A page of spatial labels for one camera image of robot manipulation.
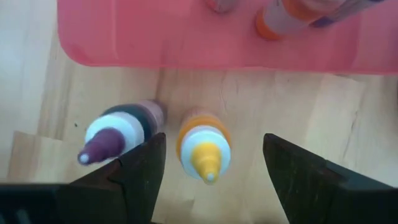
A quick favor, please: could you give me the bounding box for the large orange-yellow coloring bottle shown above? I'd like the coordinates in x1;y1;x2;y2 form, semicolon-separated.
175;107;233;186

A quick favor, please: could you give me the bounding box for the large orange-red coloring bottle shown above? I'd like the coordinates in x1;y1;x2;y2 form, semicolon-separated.
255;0;315;42

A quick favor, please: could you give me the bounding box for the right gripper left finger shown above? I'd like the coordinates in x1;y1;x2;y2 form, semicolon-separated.
70;132;167;224

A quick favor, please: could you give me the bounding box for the large purple coloring bottle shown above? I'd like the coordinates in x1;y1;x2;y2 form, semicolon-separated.
76;99;167;166

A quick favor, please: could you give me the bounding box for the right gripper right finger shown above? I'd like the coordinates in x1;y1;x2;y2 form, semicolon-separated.
262;133;393;224

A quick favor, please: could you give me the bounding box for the pink translucent plastic bin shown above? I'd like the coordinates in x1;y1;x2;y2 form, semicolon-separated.
57;0;398;75

